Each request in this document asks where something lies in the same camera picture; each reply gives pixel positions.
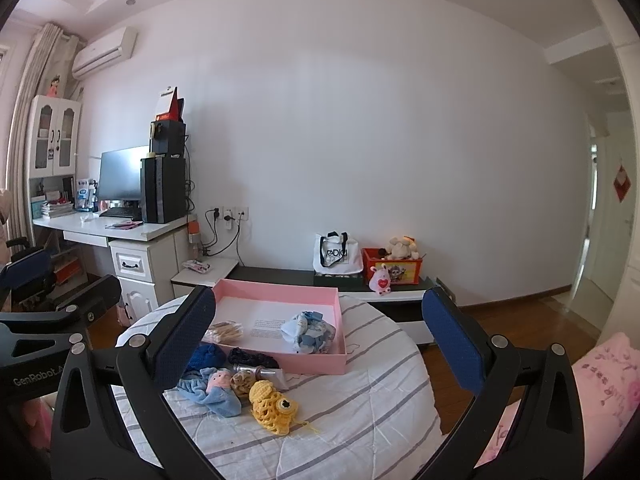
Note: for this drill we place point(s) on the light blue terry headband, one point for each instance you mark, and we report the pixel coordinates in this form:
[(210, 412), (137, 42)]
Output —
[(211, 387)]

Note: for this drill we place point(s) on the navy blue dark cloth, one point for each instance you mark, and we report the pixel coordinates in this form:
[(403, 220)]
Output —
[(238, 356)]

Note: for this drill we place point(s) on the red paper folder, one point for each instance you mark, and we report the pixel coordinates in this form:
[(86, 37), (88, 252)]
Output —
[(169, 106)]

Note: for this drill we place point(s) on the pink floral bedding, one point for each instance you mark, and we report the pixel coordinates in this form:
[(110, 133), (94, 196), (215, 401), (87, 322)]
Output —
[(590, 389)]

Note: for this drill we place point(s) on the white glass door cabinet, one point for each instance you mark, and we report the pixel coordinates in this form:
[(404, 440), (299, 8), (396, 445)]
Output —
[(52, 133)]

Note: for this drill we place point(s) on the red toy box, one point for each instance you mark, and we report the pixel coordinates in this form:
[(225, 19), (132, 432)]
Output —
[(402, 271)]

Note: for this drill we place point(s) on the striped white tablecloth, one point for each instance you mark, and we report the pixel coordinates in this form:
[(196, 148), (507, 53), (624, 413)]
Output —
[(376, 421)]

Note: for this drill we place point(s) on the light blue baby clothes bundle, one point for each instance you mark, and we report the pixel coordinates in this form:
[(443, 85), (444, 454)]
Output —
[(308, 333)]

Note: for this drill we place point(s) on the pink shallow box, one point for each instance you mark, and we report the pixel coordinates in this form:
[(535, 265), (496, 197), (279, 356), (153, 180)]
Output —
[(262, 308)]

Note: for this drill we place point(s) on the dark blue knitted cloth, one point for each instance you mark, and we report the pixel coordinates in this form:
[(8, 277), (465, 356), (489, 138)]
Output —
[(206, 357)]

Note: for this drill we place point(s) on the black computer tower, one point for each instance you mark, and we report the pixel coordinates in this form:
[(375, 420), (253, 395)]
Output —
[(163, 189)]

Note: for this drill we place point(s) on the black speaker box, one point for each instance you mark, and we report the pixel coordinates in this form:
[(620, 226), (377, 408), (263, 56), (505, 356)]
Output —
[(167, 137)]

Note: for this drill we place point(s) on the pink plush toy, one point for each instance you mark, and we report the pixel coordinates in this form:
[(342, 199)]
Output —
[(380, 280)]

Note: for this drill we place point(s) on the black computer monitor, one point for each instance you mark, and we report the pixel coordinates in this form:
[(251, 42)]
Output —
[(120, 174)]

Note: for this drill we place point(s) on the tan crochet item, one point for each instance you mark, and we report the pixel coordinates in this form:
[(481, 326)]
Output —
[(241, 382)]

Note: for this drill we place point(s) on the white tote bag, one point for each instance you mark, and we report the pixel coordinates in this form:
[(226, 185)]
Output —
[(337, 254)]

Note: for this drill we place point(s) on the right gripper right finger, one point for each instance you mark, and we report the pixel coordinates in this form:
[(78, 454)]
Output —
[(485, 366)]

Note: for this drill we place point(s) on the small white side table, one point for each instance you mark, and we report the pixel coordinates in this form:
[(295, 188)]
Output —
[(219, 268)]

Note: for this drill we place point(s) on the cream plush toy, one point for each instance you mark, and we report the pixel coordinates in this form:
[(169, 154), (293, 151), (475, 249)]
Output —
[(402, 248)]

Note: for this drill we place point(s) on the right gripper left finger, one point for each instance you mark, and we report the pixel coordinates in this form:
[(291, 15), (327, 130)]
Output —
[(89, 438)]

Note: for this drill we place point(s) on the white desk with drawers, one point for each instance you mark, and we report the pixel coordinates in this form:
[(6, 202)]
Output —
[(145, 258)]

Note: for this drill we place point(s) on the silver foil packet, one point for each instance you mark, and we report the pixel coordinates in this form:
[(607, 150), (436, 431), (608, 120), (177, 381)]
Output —
[(274, 375)]

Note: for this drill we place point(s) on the orange white bottle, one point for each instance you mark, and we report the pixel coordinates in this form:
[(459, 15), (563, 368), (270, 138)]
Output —
[(194, 238)]

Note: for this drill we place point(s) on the white air conditioner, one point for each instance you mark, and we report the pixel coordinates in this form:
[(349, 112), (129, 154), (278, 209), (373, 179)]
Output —
[(113, 48)]

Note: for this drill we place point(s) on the yellow crochet toy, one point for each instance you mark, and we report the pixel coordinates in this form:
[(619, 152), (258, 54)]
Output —
[(271, 408)]

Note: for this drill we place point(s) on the white wall socket strip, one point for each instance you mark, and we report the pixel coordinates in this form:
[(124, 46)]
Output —
[(226, 219)]

